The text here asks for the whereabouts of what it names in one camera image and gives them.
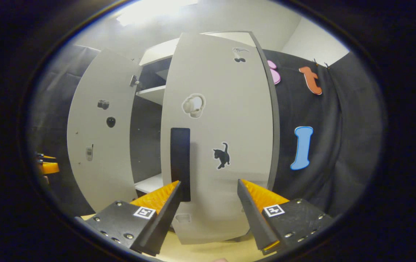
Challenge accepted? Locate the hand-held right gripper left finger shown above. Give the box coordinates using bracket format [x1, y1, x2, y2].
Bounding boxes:
[75, 180, 182, 256]

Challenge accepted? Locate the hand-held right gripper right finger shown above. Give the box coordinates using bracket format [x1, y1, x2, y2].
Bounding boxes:
[237, 178, 336, 255]

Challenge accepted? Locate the white cabinet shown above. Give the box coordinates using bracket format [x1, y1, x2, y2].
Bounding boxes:
[130, 31, 281, 195]

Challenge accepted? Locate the white cabinet shelf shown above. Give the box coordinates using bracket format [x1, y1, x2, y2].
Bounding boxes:
[136, 86, 166, 106]

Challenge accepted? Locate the white cabinet drawer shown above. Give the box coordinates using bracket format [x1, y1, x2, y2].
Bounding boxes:
[139, 37, 179, 67]

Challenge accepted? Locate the black backdrop cloth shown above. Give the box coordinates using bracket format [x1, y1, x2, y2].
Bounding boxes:
[29, 44, 387, 219]

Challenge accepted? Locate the black door handle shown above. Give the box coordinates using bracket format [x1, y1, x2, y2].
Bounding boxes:
[170, 127, 191, 202]

